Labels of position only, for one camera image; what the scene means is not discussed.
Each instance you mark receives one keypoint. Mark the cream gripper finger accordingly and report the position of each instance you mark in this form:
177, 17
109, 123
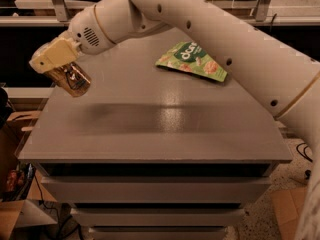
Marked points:
60, 51

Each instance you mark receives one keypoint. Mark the green snack bag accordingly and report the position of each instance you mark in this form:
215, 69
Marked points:
189, 57

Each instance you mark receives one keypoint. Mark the cardboard box right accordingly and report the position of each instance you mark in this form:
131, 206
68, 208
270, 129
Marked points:
288, 206

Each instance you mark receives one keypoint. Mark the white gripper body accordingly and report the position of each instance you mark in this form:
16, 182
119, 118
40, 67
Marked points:
86, 30

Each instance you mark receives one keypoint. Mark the grey drawer cabinet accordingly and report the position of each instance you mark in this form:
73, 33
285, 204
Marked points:
153, 154

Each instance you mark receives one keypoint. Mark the orange soda can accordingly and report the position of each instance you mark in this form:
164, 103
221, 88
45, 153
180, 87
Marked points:
72, 78

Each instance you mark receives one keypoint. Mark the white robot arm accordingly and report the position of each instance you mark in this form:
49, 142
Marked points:
284, 81

